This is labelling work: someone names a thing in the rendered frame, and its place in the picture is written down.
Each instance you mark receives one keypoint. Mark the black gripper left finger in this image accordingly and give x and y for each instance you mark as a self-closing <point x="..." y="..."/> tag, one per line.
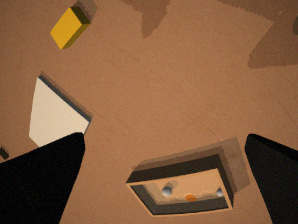
<point x="35" y="186"/>

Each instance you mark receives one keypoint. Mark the yellow rectangular block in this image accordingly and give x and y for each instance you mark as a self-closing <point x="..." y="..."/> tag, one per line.
<point x="70" y="26"/>

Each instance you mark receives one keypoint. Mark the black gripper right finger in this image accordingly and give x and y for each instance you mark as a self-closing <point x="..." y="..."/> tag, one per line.
<point x="275" y="169"/>

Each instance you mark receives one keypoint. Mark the wooden ball-in-hole puzzle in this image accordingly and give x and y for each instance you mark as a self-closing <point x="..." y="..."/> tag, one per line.
<point x="193" y="187"/>

